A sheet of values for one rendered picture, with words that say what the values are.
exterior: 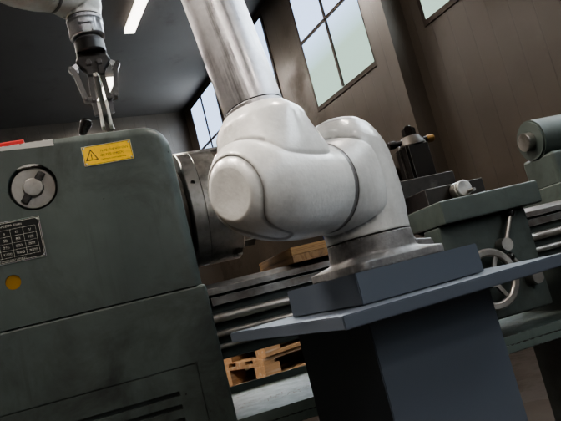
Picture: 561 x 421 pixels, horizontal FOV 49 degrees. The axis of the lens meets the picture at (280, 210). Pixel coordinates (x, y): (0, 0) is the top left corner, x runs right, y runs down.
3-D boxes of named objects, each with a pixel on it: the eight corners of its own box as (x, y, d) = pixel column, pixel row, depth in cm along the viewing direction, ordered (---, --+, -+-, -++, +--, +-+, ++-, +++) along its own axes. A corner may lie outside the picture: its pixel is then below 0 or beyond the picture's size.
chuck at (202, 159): (217, 251, 151) (187, 133, 159) (203, 275, 181) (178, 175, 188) (252, 242, 154) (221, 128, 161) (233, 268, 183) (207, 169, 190)
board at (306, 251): (294, 263, 155) (290, 247, 155) (261, 276, 189) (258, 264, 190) (399, 237, 164) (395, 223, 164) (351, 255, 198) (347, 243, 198)
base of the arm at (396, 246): (465, 246, 108) (456, 215, 109) (361, 271, 99) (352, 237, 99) (404, 261, 125) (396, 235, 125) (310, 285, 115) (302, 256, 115)
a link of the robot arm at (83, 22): (102, 9, 157) (106, 31, 156) (102, 26, 165) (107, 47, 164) (64, 12, 154) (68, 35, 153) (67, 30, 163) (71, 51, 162)
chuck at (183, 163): (204, 253, 150) (174, 135, 158) (191, 277, 180) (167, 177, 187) (217, 251, 151) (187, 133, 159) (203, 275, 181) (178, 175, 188)
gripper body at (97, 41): (70, 35, 154) (78, 70, 153) (105, 32, 156) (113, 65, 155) (72, 48, 161) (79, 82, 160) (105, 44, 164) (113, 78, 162)
